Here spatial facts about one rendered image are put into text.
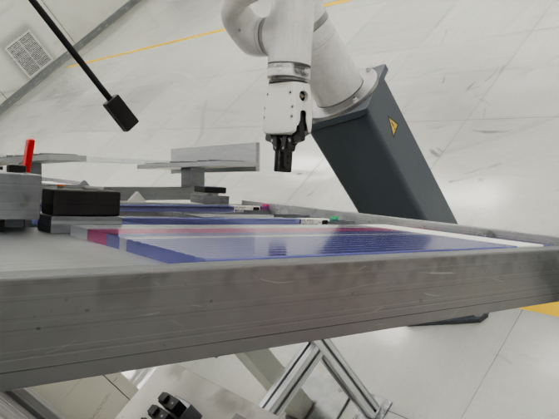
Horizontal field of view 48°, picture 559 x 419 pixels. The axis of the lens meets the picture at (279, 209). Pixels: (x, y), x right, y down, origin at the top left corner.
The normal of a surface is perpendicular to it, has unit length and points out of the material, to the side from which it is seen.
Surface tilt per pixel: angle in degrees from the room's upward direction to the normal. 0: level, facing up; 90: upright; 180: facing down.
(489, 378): 0
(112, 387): 90
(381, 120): 90
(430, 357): 0
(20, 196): 90
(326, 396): 0
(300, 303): 90
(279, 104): 47
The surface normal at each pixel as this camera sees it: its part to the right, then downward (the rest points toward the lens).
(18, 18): 0.64, 0.08
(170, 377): -0.50, -0.72
